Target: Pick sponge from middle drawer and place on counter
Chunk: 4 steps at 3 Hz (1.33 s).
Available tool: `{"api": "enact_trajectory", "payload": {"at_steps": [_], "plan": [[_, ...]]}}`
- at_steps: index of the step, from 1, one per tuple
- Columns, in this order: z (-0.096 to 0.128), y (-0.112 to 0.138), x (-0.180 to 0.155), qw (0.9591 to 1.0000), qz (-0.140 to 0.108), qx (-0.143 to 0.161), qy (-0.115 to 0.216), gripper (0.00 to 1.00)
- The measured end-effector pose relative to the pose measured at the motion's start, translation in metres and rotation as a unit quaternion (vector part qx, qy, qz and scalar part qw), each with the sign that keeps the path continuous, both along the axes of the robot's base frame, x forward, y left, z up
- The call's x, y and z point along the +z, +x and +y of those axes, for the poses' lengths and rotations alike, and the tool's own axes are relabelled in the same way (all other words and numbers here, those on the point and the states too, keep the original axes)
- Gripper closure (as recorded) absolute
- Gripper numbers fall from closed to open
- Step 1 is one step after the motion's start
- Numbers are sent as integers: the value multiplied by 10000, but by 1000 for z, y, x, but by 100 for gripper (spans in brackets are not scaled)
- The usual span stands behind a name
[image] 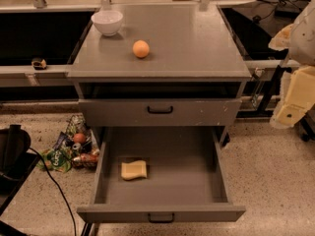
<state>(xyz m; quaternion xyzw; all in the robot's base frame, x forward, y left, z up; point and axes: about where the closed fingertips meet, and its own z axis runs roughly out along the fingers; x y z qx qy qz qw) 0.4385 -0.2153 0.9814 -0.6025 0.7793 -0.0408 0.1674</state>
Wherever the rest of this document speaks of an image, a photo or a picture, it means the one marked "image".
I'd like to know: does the green snack bag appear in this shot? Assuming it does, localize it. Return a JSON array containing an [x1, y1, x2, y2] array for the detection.
[[37, 148, 72, 173]]

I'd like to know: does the black side table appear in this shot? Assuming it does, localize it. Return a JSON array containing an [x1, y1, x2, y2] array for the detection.
[[220, 0, 311, 118]]

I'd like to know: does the open grey lower drawer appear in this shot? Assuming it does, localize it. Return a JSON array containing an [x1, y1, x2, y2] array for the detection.
[[77, 127, 245, 223]]

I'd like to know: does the black device at left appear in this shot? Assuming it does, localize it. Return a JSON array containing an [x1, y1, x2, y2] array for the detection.
[[0, 125, 38, 215]]

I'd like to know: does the orange fruit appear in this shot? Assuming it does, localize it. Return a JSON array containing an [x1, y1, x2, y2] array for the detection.
[[133, 40, 150, 58]]

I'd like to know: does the yellow sponge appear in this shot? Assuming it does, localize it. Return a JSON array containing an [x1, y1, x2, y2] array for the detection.
[[121, 160, 147, 181]]

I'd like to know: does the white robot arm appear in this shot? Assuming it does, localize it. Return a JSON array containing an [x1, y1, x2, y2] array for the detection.
[[269, 0, 315, 129]]

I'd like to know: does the closed grey upper drawer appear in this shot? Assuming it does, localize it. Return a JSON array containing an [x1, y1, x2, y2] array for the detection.
[[79, 99, 241, 127]]

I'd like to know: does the black cable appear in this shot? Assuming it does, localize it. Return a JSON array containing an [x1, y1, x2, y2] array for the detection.
[[29, 147, 78, 236]]

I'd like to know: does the wire basket of items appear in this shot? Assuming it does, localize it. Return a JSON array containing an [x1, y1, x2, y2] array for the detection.
[[62, 115, 99, 168]]

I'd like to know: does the white bowl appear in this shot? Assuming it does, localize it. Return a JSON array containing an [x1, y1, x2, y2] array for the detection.
[[92, 10, 123, 36]]

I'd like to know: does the black power adapter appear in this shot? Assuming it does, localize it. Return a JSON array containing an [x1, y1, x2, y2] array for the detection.
[[275, 6, 302, 19]]

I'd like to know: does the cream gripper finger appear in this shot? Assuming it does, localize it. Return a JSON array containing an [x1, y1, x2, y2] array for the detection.
[[268, 24, 293, 51], [270, 66, 315, 129]]

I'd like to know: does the small yellow black object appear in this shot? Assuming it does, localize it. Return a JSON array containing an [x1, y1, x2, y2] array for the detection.
[[31, 58, 47, 70]]

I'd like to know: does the grey drawer cabinet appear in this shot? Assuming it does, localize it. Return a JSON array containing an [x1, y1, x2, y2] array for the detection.
[[68, 3, 250, 139]]

